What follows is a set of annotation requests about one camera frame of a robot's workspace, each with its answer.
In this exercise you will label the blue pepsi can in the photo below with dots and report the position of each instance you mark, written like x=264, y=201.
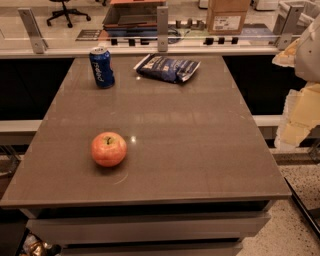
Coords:
x=100, y=60

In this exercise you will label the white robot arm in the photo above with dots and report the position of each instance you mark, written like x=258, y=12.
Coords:
x=307, y=59

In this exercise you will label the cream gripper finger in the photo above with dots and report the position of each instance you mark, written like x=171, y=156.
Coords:
x=286, y=58
x=300, y=115

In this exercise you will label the middle metal glass bracket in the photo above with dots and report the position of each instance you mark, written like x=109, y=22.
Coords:
x=162, y=28

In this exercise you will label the metal glass bracket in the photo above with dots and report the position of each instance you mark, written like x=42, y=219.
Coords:
x=37, y=41
x=162, y=28
x=285, y=27

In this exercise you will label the red apple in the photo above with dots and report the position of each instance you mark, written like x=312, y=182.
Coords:
x=108, y=149

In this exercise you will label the cardboard box with label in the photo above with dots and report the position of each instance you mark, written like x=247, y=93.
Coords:
x=226, y=17

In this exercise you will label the grey table drawer unit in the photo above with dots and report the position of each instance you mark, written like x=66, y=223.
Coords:
x=187, y=234

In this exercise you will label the right metal glass bracket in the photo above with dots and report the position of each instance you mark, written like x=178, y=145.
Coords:
x=285, y=27

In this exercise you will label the left metal glass bracket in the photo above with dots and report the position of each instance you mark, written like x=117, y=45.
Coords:
x=37, y=41

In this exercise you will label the grey tray with items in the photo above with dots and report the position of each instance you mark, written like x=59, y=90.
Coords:
x=132, y=14

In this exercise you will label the blue chip bag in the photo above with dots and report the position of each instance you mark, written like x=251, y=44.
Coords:
x=166, y=69

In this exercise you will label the black office chair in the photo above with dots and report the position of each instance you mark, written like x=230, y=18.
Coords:
x=66, y=13

